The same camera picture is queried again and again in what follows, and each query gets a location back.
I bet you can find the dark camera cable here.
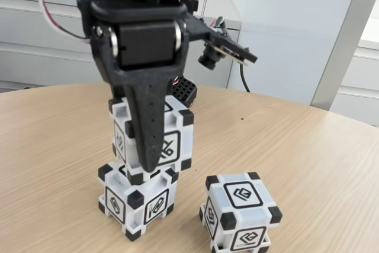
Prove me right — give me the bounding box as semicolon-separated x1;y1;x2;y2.
217;15;252;93

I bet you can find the gripper-mounted camera module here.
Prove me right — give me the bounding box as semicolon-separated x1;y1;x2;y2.
185;14;258;71

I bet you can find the white cube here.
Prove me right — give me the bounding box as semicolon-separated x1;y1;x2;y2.
198;172;284;253
107;94;195;185
98;162;180;242

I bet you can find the white cabinet with doors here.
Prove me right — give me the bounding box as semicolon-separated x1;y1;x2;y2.
0;0;243;91

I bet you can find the white cube, S-shaped symbol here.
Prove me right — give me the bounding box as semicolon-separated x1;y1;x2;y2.
98;162;180;242

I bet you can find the white drawer cabinet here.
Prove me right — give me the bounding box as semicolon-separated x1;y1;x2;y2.
333;38;379;126

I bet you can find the grey metal frame post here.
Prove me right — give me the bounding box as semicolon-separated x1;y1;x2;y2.
309;0;379;114

